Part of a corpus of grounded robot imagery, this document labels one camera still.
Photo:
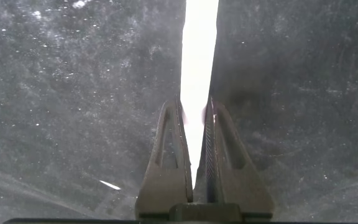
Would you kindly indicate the white marker pen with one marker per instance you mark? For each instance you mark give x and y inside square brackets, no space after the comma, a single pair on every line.
[197,62]

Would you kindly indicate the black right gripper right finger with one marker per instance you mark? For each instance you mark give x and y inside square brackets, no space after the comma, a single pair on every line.
[244,186]

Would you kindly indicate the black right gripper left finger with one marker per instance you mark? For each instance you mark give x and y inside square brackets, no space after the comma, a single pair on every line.
[166,186]

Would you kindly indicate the small white paper scrap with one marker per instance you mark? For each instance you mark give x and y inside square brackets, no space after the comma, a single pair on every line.
[110,185]

